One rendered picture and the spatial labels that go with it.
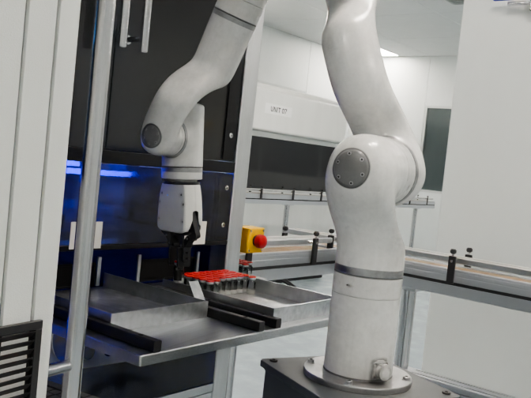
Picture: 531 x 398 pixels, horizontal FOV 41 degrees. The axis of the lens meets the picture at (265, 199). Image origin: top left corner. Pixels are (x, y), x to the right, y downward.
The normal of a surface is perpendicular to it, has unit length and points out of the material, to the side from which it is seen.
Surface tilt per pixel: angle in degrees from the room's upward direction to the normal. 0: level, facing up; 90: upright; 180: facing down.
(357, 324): 90
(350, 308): 90
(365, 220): 126
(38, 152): 90
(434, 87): 90
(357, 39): 76
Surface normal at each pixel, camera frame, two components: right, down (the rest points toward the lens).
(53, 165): 0.86, 0.11
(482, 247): -0.62, -0.02
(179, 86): -0.09, -0.49
